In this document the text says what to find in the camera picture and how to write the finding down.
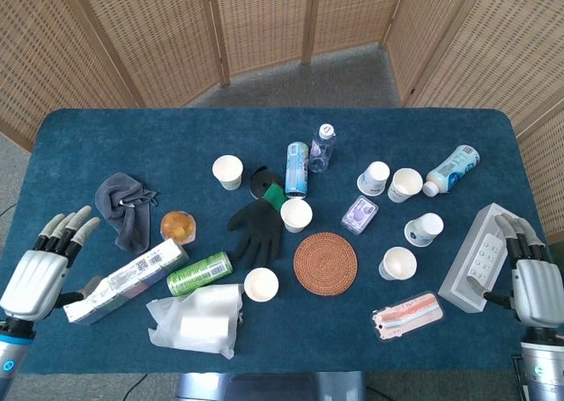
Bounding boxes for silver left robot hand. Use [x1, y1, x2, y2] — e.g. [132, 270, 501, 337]
[0, 205, 101, 323]

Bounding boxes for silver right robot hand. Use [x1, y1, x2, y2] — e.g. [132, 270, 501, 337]
[466, 212, 564, 330]

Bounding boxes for white paper cup green print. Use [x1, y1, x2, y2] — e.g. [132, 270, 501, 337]
[279, 197, 314, 234]

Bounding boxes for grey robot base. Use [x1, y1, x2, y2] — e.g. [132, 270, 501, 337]
[174, 370, 367, 401]

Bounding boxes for white paper cup blue print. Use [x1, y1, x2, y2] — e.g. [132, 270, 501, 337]
[404, 212, 445, 248]
[378, 246, 419, 282]
[356, 160, 391, 197]
[387, 167, 425, 204]

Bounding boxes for round woven rattan coaster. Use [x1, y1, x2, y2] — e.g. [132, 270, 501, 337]
[293, 230, 360, 297]

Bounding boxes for white paper cup green leaves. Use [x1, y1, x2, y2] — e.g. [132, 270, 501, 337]
[211, 154, 245, 192]

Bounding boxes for white paper cup blue flower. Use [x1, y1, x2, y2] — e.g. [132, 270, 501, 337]
[243, 267, 280, 303]

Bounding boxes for black glove green cuff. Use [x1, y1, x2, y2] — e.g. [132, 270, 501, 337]
[226, 183, 288, 264]

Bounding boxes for white power strip box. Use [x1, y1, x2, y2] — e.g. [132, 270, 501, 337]
[437, 203, 508, 316]

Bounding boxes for long white carton box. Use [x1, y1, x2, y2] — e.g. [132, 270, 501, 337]
[62, 237, 191, 328]

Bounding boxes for grey cloth rag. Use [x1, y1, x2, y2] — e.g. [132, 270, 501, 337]
[95, 171, 160, 256]

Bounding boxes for pink toothbrush blister pack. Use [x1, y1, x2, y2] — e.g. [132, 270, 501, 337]
[370, 290, 447, 342]

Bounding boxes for white bottle blue label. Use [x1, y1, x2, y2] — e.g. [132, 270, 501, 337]
[421, 144, 482, 197]

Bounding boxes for orange translucent ball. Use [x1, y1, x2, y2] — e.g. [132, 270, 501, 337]
[160, 210, 197, 245]

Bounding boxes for green drink can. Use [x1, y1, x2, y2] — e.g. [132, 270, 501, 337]
[166, 250, 234, 298]

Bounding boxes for white plastic bag with tissue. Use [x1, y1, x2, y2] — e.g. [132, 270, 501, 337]
[145, 282, 245, 360]

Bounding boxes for purple clear plastic box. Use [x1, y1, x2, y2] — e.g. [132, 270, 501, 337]
[341, 195, 381, 235]

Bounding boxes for clear plastic water bottle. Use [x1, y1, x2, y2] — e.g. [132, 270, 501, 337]
[308, 123, 338, 175]

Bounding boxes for blue drink can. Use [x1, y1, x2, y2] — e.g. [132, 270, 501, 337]
[284, 141, 310, 200]

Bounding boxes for bamboo folding screen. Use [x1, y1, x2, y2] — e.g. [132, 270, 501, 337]
[0, 0, 564, 239]

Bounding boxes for blue carpet table cover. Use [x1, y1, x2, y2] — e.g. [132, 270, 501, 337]
[9, 107, 550, 375]

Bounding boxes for black floor cable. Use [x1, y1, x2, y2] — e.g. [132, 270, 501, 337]
[125, 373, 149, 401]

